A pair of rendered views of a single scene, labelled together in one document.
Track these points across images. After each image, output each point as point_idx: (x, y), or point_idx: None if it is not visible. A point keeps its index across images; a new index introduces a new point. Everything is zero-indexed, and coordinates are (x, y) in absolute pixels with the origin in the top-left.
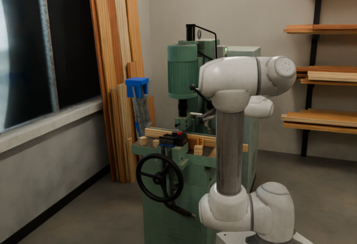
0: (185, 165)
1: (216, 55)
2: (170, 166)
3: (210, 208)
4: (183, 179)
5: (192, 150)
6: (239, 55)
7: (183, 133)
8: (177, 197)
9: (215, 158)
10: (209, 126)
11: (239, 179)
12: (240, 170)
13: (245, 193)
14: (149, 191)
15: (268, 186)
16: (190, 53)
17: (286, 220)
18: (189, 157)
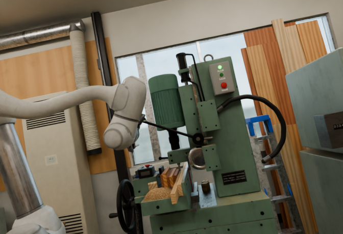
0: (142, 200)
1: (197, 78)
2: (133, 196)
3: None
4: (118, 210)
5: (161, 187)
6: (325, 62)
7: (179, 169)
8: (122, 229)
9: (143, 199)
10: (199, 165)
11: (13, 202)
12: (9, 192)
13: (21, 223)
14: (134, 216)
15: (22, 225)
16: (153, 84)
17: None
18: None
